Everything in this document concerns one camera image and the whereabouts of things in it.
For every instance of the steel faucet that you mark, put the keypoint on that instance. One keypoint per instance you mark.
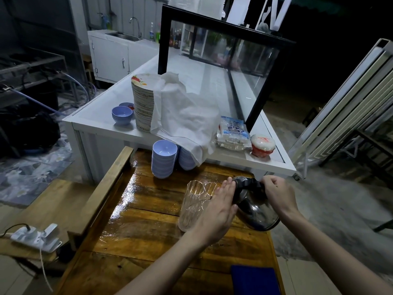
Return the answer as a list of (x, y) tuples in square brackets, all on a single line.
[(138, 24)]

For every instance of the blue bowl with red sauce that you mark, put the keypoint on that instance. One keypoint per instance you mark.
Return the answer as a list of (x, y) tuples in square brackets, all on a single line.
[(127, 105)]

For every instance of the stack of patterned plates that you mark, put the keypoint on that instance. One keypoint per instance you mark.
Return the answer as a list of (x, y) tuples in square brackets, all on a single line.
[(141, 104)]

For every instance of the white folding gate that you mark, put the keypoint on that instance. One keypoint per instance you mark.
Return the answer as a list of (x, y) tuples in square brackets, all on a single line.
[(347, 113)]

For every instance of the white card stand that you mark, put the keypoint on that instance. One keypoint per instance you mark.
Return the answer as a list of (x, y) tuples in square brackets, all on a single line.
[(238, 10)]

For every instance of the metal stove stand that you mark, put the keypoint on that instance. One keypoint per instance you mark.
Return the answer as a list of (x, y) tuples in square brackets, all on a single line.
[(33, 66)]

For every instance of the white letter sign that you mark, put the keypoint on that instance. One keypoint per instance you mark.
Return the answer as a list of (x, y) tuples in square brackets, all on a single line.
[(278, 12)]

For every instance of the stack of blue bowls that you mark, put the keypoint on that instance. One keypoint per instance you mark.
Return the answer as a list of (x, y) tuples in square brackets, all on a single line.
[(163, 159), (185, 161)]

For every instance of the white counter cart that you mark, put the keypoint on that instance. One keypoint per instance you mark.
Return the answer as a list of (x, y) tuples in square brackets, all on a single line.
[(95, 122)]

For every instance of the floral floor mat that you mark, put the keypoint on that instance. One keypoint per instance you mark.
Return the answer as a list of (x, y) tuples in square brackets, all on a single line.
[(30, 178)]

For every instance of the person's left hand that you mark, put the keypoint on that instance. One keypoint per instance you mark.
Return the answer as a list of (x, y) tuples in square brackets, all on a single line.
[(216, 218)]

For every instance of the blue cleaning cloth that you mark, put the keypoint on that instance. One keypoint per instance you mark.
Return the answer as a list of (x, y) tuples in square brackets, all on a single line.
[(254, 281)]

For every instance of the steel kettle black handle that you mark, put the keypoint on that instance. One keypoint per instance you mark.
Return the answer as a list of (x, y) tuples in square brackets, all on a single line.
[(256, 213)]

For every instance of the white cloth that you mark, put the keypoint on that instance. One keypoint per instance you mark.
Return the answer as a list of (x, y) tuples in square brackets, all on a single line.
[(184, 119)]

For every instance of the person's right forearm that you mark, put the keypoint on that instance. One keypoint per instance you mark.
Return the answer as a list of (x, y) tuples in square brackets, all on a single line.
[(337, 258)]

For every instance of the glossy wooden table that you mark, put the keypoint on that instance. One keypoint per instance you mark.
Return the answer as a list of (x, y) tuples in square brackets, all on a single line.
[(138, 236)]

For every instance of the person's right hand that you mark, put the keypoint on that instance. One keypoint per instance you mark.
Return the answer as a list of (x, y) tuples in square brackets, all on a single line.
[(281, 198)]

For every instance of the black bag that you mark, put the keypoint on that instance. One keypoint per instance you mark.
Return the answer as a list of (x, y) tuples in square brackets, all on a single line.
[(30, 132)]

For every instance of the small blue bowl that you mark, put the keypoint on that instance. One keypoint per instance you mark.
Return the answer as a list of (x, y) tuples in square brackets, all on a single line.
[(122, 115)]

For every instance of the low wooden bench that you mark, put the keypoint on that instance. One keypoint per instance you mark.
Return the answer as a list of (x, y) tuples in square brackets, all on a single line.
[(43, 208)]

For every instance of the white charger plug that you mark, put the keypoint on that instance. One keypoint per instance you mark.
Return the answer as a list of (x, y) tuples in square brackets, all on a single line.
[(50, 231)]

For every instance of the clear packet with blue label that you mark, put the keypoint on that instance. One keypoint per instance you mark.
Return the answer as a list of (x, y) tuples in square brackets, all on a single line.
[(233, 133)]

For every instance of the white sink cabinet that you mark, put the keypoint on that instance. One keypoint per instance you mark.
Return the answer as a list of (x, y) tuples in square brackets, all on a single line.
[(109, 58)]

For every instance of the light wooden rail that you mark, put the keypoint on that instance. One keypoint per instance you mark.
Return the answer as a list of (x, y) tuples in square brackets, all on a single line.
[(101, 193)]

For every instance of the red bowl with white lid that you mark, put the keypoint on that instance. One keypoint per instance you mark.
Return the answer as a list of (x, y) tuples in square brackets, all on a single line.
[(263, 146)]

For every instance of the blue soap bottle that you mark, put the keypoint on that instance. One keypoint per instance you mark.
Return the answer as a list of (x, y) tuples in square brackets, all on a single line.
[(107, 22)]

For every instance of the row of sauce bottles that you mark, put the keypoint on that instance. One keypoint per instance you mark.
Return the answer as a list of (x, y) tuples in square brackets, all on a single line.
[(175, 38)]

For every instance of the white power strip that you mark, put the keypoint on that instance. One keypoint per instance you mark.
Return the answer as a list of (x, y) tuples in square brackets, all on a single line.
[(29, 239)]

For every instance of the black framed glass case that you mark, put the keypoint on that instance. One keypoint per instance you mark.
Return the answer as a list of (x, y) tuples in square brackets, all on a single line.
[(162, 42)]

